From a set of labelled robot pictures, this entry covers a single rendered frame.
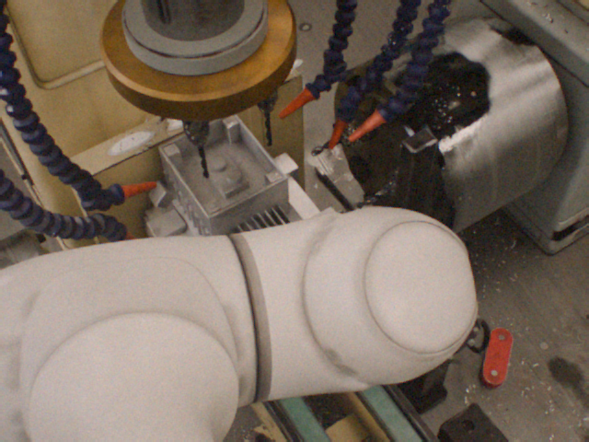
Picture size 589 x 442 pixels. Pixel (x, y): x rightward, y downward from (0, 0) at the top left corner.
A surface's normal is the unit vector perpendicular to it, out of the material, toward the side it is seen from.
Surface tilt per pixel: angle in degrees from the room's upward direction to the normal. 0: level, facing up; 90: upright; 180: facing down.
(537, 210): 90
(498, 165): 66
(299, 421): 0
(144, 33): 0
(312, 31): 0
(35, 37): 90
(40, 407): 49
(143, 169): 90
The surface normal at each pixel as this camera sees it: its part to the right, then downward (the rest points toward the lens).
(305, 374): 0.03, 0.62
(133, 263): 0.06, -0.85
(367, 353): -0.33, 0.63
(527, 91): 0.29, -0.07
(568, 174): -0.84, 0.46
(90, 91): 0.55, 0.68
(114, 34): -0.03, -0.57
